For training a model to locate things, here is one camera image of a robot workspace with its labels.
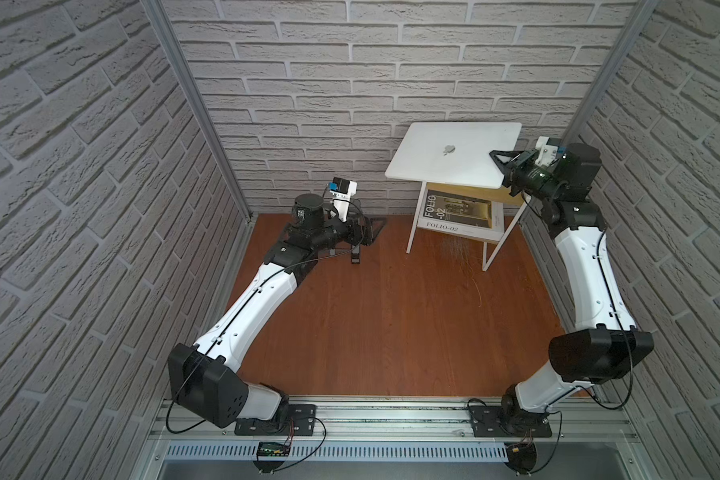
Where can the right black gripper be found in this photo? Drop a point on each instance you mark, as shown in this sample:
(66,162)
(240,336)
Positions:
(508,159)

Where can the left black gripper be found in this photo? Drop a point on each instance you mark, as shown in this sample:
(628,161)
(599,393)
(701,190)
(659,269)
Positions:
(359,230)

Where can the silver laptop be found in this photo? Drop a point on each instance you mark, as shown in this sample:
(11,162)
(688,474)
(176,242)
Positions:
(453,153)

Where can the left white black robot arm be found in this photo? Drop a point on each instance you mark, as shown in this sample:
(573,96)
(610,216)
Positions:
(204,376)

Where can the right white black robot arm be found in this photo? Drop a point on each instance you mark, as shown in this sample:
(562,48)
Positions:
(606,343)

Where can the dark grey laptop stand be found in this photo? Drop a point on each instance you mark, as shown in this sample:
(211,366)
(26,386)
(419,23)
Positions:
(325,247)

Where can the white wooden-top side shelf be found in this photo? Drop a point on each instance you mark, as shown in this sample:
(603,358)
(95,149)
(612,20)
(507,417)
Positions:
(513,208)

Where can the Folio-02 book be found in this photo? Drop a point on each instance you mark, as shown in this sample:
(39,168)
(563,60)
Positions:
(460,215)

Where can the green circuit board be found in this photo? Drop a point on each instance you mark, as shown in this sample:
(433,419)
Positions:
(272,450)

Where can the round black connector puck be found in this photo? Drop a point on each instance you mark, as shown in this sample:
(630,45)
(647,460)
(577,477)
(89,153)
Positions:
(521,459)

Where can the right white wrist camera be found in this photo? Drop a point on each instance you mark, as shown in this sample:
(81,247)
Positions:
(548,150)

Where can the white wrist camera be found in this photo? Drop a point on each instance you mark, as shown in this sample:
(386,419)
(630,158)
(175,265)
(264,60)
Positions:
(548,150)
(342,190)

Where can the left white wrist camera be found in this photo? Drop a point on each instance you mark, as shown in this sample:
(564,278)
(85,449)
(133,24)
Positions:
(342,190)

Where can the right aluminium corner post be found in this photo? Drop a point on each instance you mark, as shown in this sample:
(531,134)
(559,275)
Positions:
(634,25)

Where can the aluminium corner post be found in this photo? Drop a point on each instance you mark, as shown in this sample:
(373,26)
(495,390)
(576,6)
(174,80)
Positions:
(173,51)
(634,25)

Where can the aluminium mounting rail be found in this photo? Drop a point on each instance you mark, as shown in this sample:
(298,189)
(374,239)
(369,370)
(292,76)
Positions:
(389,429)

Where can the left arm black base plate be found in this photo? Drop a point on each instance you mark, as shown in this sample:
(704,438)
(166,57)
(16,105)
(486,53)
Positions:
(290,420)

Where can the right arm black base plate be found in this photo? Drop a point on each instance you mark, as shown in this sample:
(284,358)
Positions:
(492,421)

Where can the left aluminium corner post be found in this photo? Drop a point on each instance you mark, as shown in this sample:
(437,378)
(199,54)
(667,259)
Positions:
(173,51)

